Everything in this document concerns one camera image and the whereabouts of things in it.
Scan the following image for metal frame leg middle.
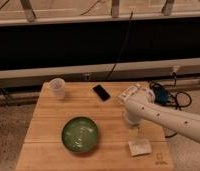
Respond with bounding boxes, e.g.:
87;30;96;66
111;0;120;18

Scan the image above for metal frame leg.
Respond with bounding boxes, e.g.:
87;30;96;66
111;0;120;18
20;0;36;22
161;0;175;16

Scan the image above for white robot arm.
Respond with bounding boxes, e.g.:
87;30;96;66
120;89;200;143

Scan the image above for white sponge block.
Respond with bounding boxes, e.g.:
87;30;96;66
128;139;152;156

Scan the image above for metal frame leg left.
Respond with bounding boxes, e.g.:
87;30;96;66
20;0;36;22

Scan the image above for clear plastic cup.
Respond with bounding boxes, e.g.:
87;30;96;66
49;78;65;100

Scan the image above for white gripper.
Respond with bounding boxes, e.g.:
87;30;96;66
125;112;141;140

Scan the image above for green ceramic bowl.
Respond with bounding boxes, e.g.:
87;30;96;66
61;117;99;153

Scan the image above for black smartphone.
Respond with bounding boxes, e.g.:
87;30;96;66
93;85;110;101

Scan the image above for clear plastic bottle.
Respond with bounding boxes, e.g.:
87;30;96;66
118;83;141;104

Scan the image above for metal frame leg right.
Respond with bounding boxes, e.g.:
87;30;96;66
161;0;175;16

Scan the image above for black floor cables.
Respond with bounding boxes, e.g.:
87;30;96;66
148;71;193;139

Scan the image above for black hanging cable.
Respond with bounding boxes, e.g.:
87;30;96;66
105;10;134;81

